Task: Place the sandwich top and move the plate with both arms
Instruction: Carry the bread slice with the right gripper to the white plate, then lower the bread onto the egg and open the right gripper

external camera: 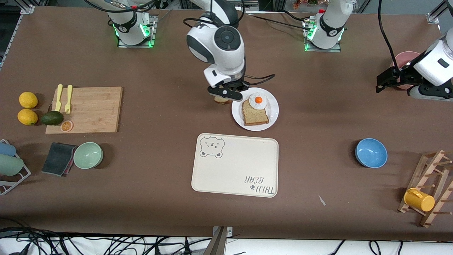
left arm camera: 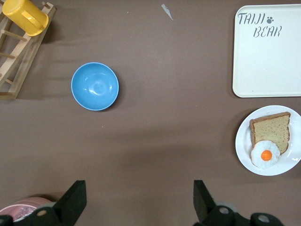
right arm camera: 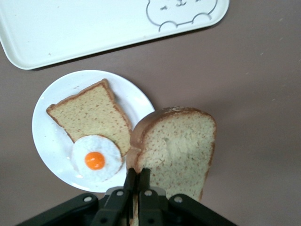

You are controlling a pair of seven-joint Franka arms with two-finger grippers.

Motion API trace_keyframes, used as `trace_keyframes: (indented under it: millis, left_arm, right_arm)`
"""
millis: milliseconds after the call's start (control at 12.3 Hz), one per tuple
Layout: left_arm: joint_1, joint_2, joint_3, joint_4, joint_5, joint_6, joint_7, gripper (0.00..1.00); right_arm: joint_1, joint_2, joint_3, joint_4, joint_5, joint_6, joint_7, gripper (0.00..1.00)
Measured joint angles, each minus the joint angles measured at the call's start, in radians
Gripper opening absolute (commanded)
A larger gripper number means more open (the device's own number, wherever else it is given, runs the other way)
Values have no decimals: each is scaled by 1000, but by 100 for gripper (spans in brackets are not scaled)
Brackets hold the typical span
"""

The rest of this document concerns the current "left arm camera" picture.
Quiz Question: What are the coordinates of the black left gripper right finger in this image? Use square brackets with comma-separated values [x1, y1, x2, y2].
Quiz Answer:
[192, 180, 286, 226]

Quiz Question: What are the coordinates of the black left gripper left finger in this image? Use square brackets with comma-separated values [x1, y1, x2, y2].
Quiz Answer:
[0, 180, 87, 226]

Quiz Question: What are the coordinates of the white round plate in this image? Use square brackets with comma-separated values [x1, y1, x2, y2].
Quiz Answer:
[235, 105, 301, 177]

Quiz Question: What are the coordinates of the pink bowl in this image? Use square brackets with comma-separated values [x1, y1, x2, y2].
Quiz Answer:
[0, 197, 54, 223]

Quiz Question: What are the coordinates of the fried egg toy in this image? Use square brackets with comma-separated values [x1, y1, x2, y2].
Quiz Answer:
[250, 140, 281, 170]

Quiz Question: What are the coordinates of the brown bread slice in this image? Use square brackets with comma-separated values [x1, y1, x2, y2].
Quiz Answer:
[249, 111, 292, 156]

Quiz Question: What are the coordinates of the blue bowl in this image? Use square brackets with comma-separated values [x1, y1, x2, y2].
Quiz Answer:
[71, 62, 120, 112]

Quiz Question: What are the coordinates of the wooden mug rack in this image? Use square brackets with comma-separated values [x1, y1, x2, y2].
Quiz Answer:
[0, 1, 57, 100]

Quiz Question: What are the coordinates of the cream bear print tray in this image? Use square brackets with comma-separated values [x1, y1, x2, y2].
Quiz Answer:
[232, 4, 301, 98]

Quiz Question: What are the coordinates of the yellow mug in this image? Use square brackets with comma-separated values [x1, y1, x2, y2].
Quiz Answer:
[2, 0, 49, 37]

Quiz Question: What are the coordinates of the small clear plastic scrap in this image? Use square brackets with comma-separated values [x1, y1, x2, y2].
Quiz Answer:
[161, 4, 174, 21]

